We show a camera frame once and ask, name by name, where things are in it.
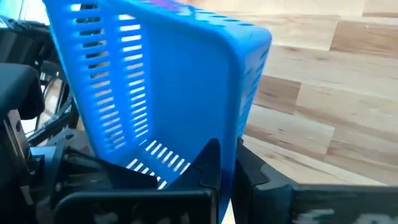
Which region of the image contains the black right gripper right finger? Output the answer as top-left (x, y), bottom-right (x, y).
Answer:
top-left (233, 138), bottom-right (398, 224)

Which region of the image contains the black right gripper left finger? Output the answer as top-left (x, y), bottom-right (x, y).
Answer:
top-left (54, 138), bottom-right (221, 224)

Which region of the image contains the blue slotted plastic basket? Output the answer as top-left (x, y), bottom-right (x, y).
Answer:
top-left (42, 0), bottom-right (273, 224)

